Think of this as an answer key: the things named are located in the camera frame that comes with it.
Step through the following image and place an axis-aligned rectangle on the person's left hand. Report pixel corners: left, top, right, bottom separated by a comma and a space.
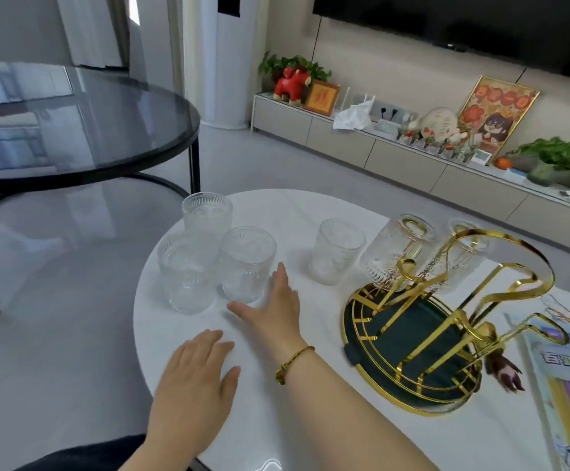
148, 329, 242, 455

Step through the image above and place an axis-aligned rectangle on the person's right hand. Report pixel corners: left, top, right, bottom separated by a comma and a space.
226, 262, 311, 361

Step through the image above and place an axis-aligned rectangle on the person's left forearm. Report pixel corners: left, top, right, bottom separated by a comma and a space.
117, 430, 208, 471

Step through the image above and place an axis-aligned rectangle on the person's right forearm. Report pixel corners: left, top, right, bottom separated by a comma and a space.
271, 344, 444, 471

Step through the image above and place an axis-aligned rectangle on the clear embossed drinking glass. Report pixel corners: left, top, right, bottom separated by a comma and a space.
425, 219, 493, 296
220, 226, 277, 304
308, 218, 367, 286
360, 214, 441, 295
157, 231, 222, 315
181, 192, 234, 241

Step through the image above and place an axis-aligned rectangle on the gold cup rack green tray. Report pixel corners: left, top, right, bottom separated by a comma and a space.
341, 227, 570, 418

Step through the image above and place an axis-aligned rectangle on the person's dark clothing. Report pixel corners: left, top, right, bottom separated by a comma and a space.
14, 433, 149, 471

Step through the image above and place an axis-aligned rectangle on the long beige media cabinet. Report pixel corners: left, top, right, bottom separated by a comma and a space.
250, 91, 570, 256

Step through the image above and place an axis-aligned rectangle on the small gold framed picture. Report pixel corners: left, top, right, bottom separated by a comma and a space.
304, 78, 342, 117

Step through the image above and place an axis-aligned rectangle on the red plush bull toy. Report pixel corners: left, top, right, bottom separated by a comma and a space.
272, 67, 312, 105

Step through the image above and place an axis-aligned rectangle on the small white box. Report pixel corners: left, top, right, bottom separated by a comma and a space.
375, 119, 404, 141

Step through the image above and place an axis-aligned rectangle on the white router with antennas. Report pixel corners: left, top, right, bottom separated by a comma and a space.
339, 85, 377, 113

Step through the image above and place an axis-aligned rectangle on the white standing air conditioner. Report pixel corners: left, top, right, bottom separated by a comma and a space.
182, 0, 267, 131

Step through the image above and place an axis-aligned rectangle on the green leafy potted plant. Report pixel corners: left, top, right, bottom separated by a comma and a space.
258, 50, 333, 94

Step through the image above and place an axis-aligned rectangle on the row of small figurines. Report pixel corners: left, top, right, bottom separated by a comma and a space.
397, 127, 477, 163

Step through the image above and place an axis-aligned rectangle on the round black glass table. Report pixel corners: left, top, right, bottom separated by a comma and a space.
0, 61, 202, 322

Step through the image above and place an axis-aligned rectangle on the brown paw-shaped trinket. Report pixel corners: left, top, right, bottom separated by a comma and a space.
484, 352, 527, 394

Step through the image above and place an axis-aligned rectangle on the round decorated display plate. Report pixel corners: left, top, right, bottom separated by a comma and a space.
419, 107, 463, 144

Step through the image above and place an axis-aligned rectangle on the gold framed cat poster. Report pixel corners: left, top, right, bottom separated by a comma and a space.
456, 75, 542, 163

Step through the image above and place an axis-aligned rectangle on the light grey curtain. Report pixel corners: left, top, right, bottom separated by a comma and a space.
54, 0, 132, 70

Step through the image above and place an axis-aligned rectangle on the pack of coloured straws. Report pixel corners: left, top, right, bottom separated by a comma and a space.
505, 313, 570, 471

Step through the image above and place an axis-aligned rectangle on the large green plant in bowl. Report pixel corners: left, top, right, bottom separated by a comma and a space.
506, 136, 570, 193

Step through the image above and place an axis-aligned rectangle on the black flat television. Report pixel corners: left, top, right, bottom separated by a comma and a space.
311, 0, 570, 85

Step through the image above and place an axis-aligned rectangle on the braided yellow brown bracelet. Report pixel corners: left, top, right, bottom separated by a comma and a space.
275, 345, 316, 386

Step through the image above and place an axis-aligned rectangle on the wall power socket strip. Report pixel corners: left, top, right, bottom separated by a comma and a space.
371, 100, 417, 126

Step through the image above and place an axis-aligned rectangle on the thin television cable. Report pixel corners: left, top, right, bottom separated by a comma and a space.
311, 16, 323, 83

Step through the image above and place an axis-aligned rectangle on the thin copper wire string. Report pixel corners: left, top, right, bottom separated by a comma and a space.
540, 293, 570, 331

